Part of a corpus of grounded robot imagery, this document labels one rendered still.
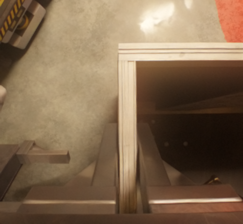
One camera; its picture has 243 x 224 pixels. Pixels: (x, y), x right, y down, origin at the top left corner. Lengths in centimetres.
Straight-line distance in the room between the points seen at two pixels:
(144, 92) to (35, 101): 68
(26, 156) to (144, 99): 64
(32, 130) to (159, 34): 97
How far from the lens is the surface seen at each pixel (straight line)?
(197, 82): 43
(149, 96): 90
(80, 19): 116
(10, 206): 34
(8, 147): 42
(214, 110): 102
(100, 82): 108
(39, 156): 40
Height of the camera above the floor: 107
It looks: 85 degrees down
